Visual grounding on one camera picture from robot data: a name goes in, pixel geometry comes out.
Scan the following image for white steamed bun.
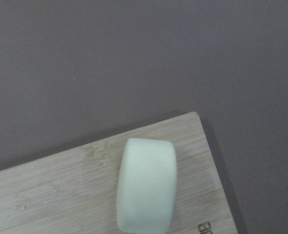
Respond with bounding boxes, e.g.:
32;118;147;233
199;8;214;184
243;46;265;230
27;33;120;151
116;138;177;234

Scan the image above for wooden cutting board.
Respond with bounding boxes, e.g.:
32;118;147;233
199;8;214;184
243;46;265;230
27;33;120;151
0;112;237;234

